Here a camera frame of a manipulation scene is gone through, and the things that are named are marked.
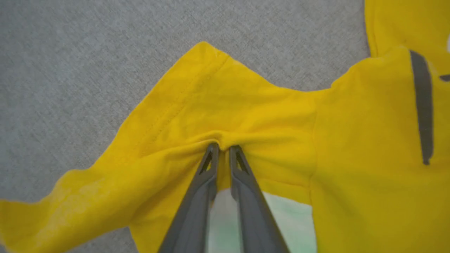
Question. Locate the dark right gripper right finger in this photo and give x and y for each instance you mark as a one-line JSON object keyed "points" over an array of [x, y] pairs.
{"points": [[253, 211]]}

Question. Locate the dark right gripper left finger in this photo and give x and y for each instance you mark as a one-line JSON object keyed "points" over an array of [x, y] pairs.
{"points": [[195, 211]]}

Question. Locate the yellow t-shirt garment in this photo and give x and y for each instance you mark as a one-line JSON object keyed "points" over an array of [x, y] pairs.
{"points": [[246, 105]]}

